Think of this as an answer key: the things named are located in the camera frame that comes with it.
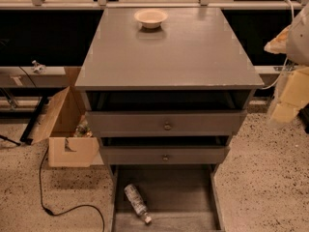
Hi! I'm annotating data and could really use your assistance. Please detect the grey middle drawer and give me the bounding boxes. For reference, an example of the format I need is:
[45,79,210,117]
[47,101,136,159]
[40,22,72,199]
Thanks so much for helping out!
[100,136,230,165]

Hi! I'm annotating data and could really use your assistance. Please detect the grey drawer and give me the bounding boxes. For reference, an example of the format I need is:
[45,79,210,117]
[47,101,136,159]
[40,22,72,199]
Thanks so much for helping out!
[112,165,225,232]
[86,91,247,137]
[100,136,230,165]

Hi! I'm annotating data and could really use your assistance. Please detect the grey bottom drawer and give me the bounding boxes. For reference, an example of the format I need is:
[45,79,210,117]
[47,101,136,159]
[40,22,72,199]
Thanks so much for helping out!
[112,165,225,232]

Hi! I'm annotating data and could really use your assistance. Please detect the black metal leg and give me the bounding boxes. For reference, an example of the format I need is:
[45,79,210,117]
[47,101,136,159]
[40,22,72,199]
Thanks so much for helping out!
[20,96,48,145]

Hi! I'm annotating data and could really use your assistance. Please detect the items inside cardboard box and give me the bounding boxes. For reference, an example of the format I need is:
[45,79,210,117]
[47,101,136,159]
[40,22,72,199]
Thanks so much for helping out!
[73,119,93,137]

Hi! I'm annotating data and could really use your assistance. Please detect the grey top drawer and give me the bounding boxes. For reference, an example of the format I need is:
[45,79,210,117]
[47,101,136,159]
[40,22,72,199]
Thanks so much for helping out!
[86,91,247,137]

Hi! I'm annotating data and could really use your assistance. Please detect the small clear object on ledge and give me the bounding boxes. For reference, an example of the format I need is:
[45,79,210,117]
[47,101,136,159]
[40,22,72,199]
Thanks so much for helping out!
[32,60,46,74]

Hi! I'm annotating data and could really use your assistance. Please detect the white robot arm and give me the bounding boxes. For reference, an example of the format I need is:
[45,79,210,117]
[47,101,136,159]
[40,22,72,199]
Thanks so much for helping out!
[264,4,309,126]

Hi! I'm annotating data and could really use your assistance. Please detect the round top drawer knob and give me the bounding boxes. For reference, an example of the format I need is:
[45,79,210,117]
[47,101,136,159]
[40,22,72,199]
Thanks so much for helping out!
[164,122,172,131]

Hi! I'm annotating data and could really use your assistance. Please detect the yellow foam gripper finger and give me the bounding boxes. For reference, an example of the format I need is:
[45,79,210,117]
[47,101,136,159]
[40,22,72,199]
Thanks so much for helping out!
[267,67,309,125]
[264,26,290,54]

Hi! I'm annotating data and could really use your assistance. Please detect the clear plastic bottle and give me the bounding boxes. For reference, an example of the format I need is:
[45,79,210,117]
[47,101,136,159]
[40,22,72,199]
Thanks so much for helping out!
[124,184,152,224]

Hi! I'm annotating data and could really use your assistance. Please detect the grey drawer cabinet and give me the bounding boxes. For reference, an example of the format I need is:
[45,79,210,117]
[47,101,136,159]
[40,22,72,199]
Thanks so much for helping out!
[76,8,263,232]

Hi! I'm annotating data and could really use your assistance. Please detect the cardboard box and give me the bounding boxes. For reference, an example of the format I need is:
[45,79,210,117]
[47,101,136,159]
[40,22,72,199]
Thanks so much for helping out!
[32,68,98,167]

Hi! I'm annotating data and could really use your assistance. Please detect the black floor cable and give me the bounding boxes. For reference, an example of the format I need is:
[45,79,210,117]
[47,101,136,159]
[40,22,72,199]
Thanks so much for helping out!
[38,146,106,232]

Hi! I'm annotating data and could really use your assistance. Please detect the white bowl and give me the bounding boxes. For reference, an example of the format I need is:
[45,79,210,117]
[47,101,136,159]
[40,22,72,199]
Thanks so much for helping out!
[134,9,168,29]

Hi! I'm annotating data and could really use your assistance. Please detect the white hanging cable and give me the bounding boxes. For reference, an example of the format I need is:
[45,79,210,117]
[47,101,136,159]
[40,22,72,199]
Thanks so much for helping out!
[260,0,295,91]

